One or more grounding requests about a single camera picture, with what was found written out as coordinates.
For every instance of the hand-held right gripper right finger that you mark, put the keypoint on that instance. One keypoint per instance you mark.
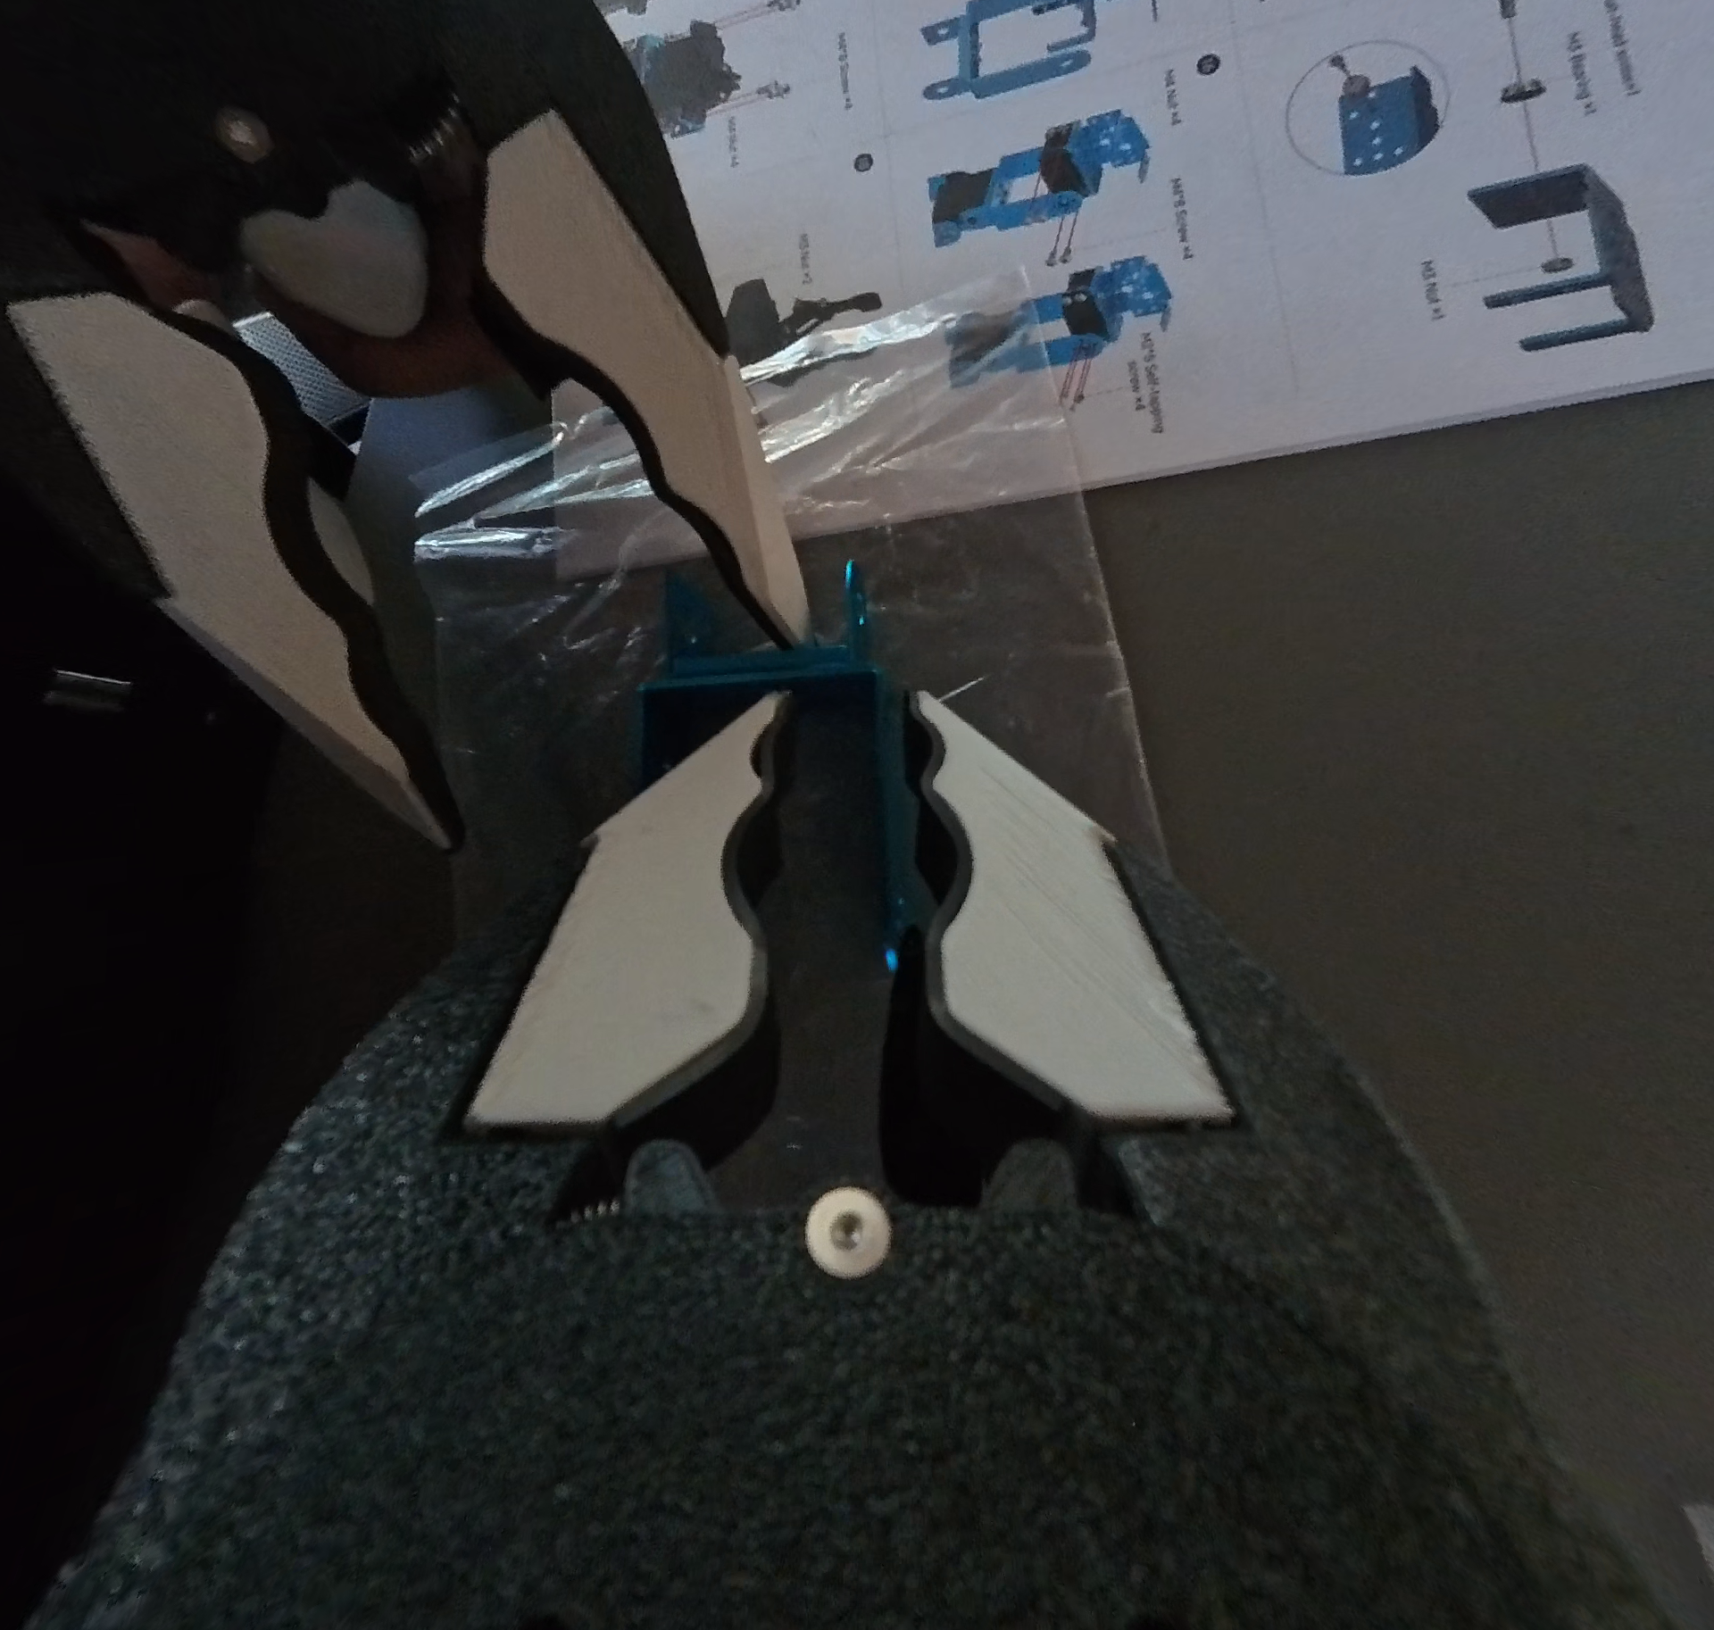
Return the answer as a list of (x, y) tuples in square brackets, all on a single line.
[(1070, 975)]

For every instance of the person's left hand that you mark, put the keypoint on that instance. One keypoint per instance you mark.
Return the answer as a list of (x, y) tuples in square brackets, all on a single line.
[(460, 344)]

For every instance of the assembly instruction booklet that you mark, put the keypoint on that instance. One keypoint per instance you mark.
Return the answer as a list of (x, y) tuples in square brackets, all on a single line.
[(1341, 318)]

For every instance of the person's dark clothing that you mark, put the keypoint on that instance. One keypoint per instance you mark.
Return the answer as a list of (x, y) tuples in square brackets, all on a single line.
[(105, 1054)]

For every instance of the white perforated object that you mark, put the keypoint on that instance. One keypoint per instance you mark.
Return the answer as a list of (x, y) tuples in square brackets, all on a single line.
[(299, 372)]

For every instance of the clear plastic bag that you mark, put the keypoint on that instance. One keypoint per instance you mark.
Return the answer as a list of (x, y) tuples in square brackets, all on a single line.
[(1019, 667)]

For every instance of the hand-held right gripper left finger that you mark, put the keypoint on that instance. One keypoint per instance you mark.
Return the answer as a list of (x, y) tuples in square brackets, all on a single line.
[(631, 959)]

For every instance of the long blue U bracket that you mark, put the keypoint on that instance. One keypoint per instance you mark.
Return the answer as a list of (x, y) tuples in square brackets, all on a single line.
[(894, 826)]

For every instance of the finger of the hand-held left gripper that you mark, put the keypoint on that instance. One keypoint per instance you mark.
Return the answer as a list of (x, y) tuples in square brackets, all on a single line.
[(602, 265), (147, 454)]

